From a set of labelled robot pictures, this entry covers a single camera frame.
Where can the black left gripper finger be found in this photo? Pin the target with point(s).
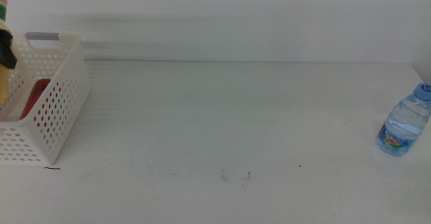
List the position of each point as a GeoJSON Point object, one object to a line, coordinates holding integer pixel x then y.
{"type": "Point", "coordinates": [6, 52]}

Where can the yellow tea bottle white cap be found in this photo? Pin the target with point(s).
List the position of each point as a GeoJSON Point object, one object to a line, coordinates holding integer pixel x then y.
{"type": "Point", "coordinates": [2, 82]}

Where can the red soda can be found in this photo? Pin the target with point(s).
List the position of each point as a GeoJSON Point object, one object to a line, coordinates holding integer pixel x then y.
{"type": "Point", "coordinates": [33, 96]}

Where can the clear water bottle blue cap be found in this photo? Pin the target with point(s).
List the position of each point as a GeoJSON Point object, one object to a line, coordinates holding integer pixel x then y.
{"type": "Point", "coordinates": [402, 123]}

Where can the white perforated plastic basket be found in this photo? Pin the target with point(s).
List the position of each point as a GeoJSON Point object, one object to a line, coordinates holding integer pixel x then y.
{"type": "Point", "coordinates": [57, 116]}

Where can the short black thread scrap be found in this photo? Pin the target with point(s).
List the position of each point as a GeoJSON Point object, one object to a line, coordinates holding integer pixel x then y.
{"type": "Point", "coordinates": [52, 168]}

